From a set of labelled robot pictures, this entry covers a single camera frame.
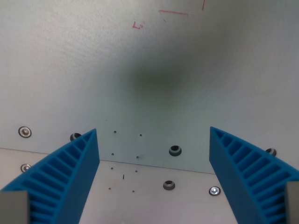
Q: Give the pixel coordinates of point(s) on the silver hex socket screw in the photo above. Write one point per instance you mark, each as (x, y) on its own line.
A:
(25, 167)
(215, 191)
(25, 132)

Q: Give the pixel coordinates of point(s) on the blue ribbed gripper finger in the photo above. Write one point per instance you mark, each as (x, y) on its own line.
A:
(243, 172)
(70, 172)

